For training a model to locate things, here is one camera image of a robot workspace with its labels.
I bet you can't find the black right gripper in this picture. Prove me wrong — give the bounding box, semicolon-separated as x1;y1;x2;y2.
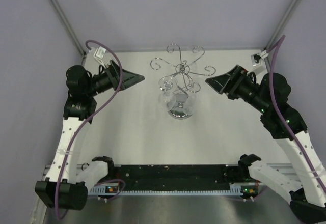
205;65;269;113

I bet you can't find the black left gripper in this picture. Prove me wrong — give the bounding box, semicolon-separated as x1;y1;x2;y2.
85;59;144;97

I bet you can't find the ribbed clear flute glass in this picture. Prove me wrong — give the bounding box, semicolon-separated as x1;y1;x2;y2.
183;82;201;116

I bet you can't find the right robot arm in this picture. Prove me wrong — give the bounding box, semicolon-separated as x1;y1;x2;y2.
205;65;325;223

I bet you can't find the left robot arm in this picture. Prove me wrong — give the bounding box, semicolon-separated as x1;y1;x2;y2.
35;61;145;212

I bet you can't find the round clear wine glass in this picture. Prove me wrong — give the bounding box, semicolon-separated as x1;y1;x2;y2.
158;76;177;111

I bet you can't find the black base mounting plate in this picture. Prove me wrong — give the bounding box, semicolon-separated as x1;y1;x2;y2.
106;164;251;191

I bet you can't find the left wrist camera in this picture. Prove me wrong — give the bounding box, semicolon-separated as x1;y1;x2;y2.
92;47;106;67

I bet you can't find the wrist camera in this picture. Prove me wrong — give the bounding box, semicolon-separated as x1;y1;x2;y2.
92;47;106;67
251;53;264;74

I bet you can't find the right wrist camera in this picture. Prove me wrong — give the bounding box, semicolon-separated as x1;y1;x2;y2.
251;53;264;74

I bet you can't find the chrome wire glass rack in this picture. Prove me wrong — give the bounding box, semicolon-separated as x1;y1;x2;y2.
150;43;216;120

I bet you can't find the aluminium frame rail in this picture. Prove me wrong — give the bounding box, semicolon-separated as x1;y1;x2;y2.
42;162;298;184

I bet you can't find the grey slotted cable duct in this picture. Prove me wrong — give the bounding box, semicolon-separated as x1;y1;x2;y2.
89;184;255;194

